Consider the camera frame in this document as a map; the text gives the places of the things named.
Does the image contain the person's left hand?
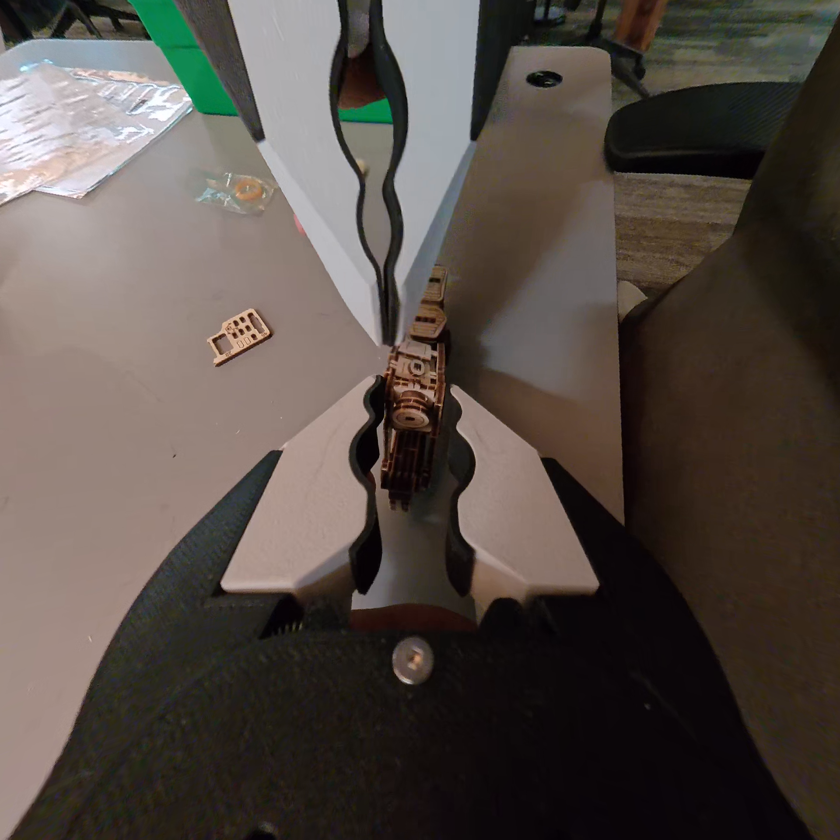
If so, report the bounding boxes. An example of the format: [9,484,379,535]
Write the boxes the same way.
[351,602,478,632]

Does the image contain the clear bag of rubber bands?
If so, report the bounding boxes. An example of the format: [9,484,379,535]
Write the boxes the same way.
[189,168,281,219]

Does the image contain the black chair base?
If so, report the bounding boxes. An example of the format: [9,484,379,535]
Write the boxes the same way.
[535,0,657,99]

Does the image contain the small slotted wooden part frame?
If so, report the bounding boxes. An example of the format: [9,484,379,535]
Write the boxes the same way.
[206,308,274,367]

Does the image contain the person's right hand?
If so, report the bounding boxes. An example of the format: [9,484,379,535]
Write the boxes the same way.
[336,46,391,110]

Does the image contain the grey desk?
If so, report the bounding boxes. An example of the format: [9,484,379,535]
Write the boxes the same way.
[0,39,624,840]

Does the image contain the large clear plastic bag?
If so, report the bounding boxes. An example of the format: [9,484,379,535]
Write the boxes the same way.
[0,59,173,206]

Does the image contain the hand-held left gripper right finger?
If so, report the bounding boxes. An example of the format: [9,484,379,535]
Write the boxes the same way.
[446,386,601,621]

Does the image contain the wooden motorcycle model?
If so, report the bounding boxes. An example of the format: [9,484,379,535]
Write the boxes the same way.
[379,264,455,514]

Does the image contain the green plastic bin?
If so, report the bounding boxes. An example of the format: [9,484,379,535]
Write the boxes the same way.
[128,0,395,124]

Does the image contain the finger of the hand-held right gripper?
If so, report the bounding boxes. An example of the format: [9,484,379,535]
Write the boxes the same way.
[369,0,481,347]
[226,0,389,347]

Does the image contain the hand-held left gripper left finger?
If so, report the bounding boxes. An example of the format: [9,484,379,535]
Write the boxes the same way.
[220,375,385,598]

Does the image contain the person's brown trousers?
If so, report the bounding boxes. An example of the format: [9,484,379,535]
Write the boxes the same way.
[620,26,840,840]

